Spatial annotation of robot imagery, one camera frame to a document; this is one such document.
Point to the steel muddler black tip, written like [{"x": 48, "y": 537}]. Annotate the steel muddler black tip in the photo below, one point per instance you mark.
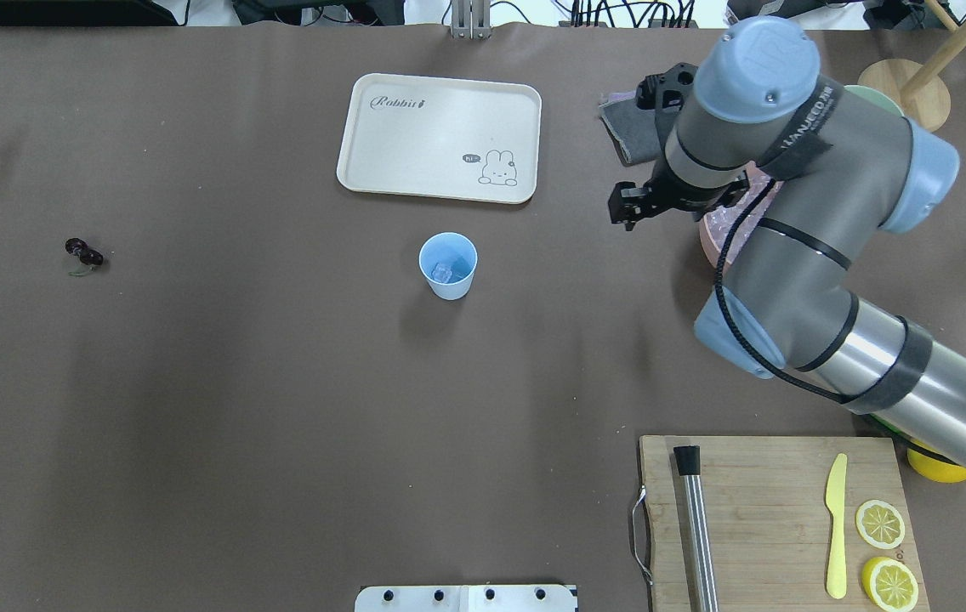
[{"x": 688, "y": 462}]

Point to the lemon half slice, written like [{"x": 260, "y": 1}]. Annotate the lemon half slice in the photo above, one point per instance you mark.
[
  {"x": 880, "y": 524},
  {"x": 890, "y": 585}
]

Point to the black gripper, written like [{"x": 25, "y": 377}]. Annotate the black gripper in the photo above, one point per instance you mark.
[{"x": 677, "y": 198}]

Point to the yellow plastic knife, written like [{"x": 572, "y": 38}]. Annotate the yellow plastic knife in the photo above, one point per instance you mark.
[{"x": 836, "y": 584}]

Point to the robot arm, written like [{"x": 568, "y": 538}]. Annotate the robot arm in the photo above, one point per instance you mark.
[{"x": 846, "y": 170}]

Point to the wooden cutting board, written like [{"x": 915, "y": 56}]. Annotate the wooden cutting board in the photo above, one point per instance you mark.
[{"x": 767, "y": 519}]

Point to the pink bowl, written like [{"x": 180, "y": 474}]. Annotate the pink bowl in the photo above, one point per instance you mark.
[{"x": 717, "y": 229}]

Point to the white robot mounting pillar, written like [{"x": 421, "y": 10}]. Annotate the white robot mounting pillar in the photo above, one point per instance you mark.
[{"x": 485, "y": 597}]

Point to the cream rabbit tray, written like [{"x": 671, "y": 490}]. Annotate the cream rabbit tray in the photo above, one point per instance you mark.
[{"x": 414, "y": 135}]

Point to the clear ice cube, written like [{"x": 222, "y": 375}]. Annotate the clear ice cube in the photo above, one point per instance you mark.
[{"x": 442, "y": 273}]

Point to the wooden mug tree stand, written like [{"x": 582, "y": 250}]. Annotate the wooden mug tree stand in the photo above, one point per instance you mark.
[{"x": 918, "y": 90}]

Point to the dark cherries pair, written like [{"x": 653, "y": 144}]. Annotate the dark cherries pair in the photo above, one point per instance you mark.
[{"x": 89, "y": 259}]

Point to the green bowl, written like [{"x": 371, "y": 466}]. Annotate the green bowl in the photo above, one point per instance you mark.
[{"x": 880, "y": 99}]

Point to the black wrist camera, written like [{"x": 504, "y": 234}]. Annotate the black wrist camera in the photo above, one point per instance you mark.
[{"x": 667, "y": 91}]

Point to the pile of ice cubes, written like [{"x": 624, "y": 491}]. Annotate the pile of ice cubes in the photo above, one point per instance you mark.
[{"x": 734, "y": 221}]

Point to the grey folded cloth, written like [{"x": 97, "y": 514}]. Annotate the grey folded cloth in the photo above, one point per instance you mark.
[{"x": 638, "y": 134}]

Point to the light blue plastic cup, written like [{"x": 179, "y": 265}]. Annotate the light blue plastic cup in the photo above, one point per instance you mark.
[{"x": 448, "y": 261}]

